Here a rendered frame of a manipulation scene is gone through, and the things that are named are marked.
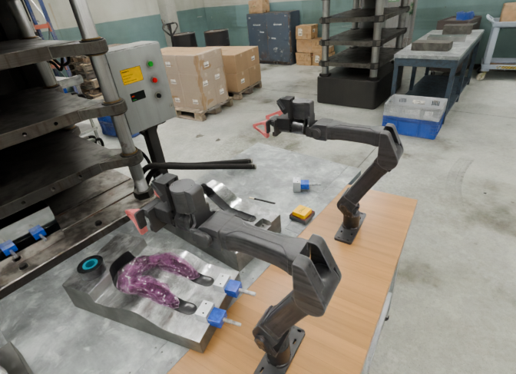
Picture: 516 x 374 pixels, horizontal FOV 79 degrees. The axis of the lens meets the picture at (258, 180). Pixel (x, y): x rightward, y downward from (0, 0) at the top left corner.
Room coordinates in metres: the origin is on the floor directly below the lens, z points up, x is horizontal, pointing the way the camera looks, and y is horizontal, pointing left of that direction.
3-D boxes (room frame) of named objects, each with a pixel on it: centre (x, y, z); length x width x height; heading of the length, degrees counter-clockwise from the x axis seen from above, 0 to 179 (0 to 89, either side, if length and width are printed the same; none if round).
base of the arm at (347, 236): (0.96, -0.35, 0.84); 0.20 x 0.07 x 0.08; 145
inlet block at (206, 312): (0.57, 0.15, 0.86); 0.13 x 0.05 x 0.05; 65
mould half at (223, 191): (1.05, 0.20, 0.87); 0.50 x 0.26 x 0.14; 48
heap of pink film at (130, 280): (0.74, 0.37, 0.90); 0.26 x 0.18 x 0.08; 65
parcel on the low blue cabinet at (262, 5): (8.40, -0.47, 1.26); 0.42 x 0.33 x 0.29; 49
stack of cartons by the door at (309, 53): (7.55, -1.61, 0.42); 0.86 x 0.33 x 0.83; 49
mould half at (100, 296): (0.73, 0.38, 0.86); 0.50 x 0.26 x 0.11; 65
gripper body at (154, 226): (0.63, 0.22, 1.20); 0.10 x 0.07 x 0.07; 145
